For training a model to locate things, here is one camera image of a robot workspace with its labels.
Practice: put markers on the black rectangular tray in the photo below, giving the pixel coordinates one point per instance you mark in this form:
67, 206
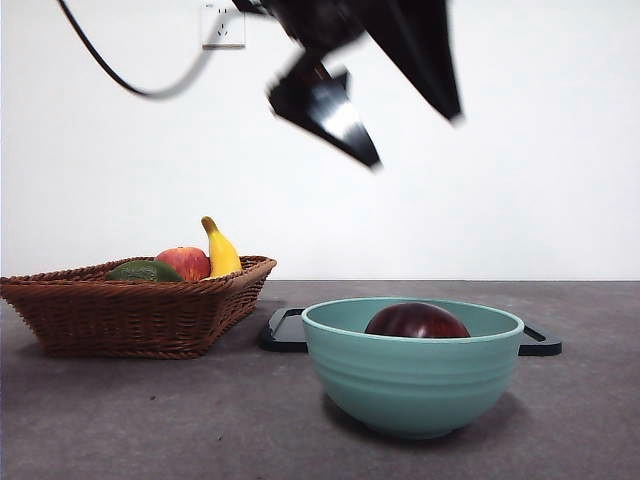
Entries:
285, 332

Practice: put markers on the dark purple plum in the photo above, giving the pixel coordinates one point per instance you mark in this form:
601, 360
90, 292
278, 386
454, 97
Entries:
417, 322

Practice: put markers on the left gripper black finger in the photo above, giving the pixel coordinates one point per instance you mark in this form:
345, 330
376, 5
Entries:
325, 115
425, 50

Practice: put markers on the white wall power socket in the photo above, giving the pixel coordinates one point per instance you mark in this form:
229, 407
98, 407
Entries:
222, 30

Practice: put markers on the yellow banana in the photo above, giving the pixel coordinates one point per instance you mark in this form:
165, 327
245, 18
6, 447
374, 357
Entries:
223, 255

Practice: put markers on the brown wicker basket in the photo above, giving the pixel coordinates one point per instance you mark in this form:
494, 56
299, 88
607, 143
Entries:
125, 320

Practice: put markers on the green avocado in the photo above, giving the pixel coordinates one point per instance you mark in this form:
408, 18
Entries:
145, 271

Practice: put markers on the teal ribbed bowl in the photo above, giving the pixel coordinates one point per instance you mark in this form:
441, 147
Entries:
415, 385

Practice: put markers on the red yellow apple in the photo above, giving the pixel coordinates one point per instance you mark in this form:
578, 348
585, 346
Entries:
187, 262

